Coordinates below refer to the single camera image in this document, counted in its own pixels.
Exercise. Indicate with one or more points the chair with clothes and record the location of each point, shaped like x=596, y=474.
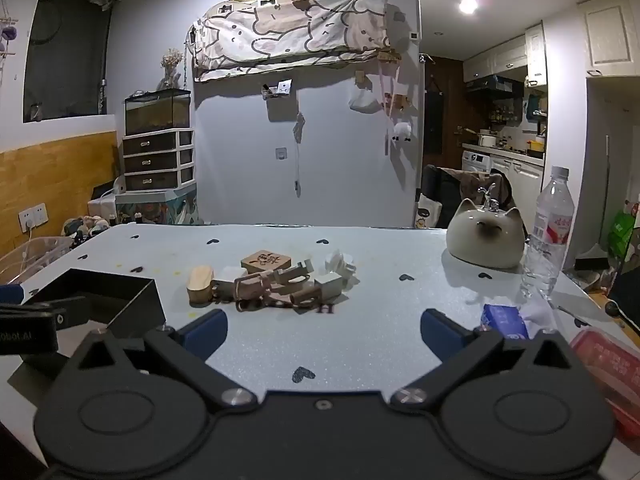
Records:
x=465, y=187

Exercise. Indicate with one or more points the light wooden clip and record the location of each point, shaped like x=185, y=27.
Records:
x=295, y=272

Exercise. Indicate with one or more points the patterned storage box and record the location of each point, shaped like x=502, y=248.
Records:
x=155, y=207

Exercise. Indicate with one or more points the dried flower bouquet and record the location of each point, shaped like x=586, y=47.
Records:
x=171, y=67

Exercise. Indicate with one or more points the wall switch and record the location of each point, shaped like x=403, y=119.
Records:
x=281, y=153

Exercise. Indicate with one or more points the white heart-shaped box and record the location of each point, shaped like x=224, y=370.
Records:
x=341, y=262

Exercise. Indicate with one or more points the white pot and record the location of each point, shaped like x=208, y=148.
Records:
x=487, y=140

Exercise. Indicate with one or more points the blue tissue pack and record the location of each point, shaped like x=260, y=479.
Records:
x=502, y=321

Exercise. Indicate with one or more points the glass fish tank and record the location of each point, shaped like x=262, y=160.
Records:
x=157, y=112

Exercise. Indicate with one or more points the white cube adapter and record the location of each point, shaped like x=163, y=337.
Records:
x=330, y=285

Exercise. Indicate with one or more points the clear plastic water bottle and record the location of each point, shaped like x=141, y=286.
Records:
x=547, y=230

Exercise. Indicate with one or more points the clear plastic bin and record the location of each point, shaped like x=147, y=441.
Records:
x=35, y=257

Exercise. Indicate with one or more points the white drawer unit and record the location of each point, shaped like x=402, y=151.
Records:
x=157, y=160

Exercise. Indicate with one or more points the dark window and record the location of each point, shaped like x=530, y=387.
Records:
x=67, y=55

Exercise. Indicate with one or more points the green bag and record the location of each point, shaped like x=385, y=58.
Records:
x=620, y=232

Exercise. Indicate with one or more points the white tote bag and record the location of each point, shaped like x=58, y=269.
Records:
x=427, y=212

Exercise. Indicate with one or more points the yellow pot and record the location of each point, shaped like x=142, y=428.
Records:
x=536, y=146

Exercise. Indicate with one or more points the white charger plug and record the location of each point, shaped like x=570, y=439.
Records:
x=231, y=275

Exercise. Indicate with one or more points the red plastic box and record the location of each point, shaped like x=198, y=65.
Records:
x=612, y=375

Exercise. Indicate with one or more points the white hanging plastic bag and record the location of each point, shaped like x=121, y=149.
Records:
x=362, y=101

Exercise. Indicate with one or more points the white hanging plush toy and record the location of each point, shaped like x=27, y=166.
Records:
x=402, y=131

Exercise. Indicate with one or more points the carved square wooden tile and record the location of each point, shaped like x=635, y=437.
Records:
x=265, y=261

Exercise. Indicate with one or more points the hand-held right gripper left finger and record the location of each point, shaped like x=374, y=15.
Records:
x=207, y=334

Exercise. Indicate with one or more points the white washing machine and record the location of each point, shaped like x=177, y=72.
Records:
x=476, y=161

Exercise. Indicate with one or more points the oval light wooden block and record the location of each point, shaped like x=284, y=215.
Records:
x=201, y=285

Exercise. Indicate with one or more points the white wall outlet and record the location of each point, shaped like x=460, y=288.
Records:
x=33, y=217

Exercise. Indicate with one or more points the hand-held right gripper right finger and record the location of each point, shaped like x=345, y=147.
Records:
x=440, y=334

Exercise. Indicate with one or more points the printed blanket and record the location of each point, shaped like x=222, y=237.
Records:
x=285, y=35

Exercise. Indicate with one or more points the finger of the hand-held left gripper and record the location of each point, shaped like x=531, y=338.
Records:
x=45, y=306

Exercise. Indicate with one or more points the pile of stuffed toys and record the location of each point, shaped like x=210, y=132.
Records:
x=85, y=227

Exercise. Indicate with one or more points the black box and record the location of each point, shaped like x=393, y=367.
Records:
x=125, y=295

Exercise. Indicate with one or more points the white cat-shaped ceramic jar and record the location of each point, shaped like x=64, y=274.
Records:
x=482, y=240

